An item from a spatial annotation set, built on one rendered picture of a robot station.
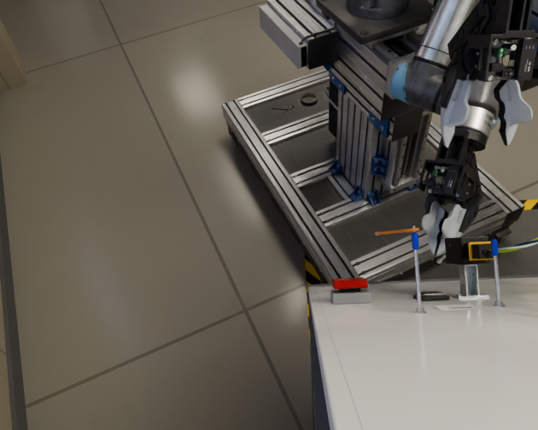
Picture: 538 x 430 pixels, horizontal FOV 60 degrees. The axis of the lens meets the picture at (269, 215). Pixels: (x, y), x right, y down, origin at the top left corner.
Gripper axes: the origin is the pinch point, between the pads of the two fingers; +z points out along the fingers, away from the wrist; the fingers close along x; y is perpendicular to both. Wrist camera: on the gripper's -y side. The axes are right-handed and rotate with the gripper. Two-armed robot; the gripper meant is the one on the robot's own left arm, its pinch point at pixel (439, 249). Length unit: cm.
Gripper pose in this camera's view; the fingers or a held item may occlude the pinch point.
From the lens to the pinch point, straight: 87.4
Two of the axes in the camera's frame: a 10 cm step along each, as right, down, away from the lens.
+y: -6.4, -2.6, -7.2
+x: 7.1, 1.6, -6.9
